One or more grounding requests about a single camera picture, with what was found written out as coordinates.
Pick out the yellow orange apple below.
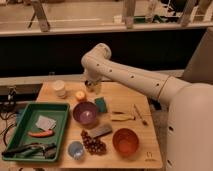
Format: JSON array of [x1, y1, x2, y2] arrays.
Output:
[[75, 91, 86, 102]]

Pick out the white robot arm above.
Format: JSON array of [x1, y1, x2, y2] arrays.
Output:
[[81, 43, 213, 171]]

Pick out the white paper cup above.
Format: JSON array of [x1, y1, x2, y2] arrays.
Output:
[[52, 80, 67, 98]]

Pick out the blue cup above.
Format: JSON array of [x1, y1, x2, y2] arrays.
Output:
[[68, 141, 84, 160]]

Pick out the teal sponge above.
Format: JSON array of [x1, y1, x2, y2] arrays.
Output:
[[95, 97, 107, 113]]

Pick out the purple bowl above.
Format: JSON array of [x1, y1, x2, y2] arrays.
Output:
[[73, 101, 98, 125]]

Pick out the grey sponge block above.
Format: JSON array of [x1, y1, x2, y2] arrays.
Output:
[[89, 124, 112, 138]]

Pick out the wooden table board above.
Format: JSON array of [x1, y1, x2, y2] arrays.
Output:
[[19, 81, 164, 170]]

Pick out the bunch of dark grapes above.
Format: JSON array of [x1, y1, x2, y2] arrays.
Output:
[[81, 130, 106, 155]]

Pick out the white folded cloth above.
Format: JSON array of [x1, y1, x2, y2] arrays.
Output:
[[36, 115, 56, 131]]

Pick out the red orange carrot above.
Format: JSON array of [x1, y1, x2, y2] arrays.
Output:
[[28, 130, 54, 138]]

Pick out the orange bowl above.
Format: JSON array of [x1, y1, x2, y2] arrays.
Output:
[[112, 128, 139, 157]]

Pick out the green tray in background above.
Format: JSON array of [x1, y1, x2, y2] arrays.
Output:
[[134, 15, 165, 24]]

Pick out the green plastic tray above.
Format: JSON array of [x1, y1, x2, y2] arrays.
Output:
[[2, 102, 69, 162]]

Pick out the black handled pliers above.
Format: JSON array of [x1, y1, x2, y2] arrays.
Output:
[[2, 143, 56, 159]]

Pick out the black cables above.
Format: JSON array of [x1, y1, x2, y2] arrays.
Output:
[[0, 86, 21, 148]]

